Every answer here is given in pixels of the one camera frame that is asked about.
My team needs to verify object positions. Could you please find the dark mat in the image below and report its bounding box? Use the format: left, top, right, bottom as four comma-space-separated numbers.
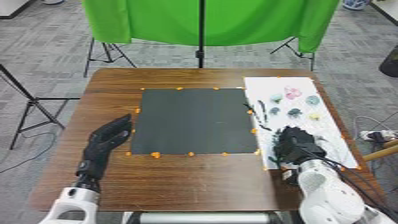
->
129, 87, 261, 156

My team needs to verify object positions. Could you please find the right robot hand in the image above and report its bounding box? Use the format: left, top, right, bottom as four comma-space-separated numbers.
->
271, 125, 328, 166

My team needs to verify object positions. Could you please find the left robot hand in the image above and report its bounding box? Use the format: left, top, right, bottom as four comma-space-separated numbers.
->
74, 113, 135, 178

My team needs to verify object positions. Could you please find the white sheet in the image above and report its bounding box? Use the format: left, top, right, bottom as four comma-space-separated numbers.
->
241, 76, 362, 171

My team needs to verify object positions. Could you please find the black backdrop stand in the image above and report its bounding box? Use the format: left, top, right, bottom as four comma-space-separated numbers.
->
268, 35, 318, 72
81, 37, 138, 78

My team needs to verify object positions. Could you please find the black tripod stand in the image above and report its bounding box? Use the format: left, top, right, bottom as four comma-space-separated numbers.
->
0, 63, 81, 151

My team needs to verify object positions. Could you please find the black cable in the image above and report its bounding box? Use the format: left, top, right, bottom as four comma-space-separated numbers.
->
316, 151, 398, 214

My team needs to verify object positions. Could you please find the black upright pole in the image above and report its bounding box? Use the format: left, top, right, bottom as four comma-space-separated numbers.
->
193, 0, 207, 69

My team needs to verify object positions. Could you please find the pale grey bar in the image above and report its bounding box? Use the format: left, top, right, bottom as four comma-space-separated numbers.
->
126, 211, 280, 224

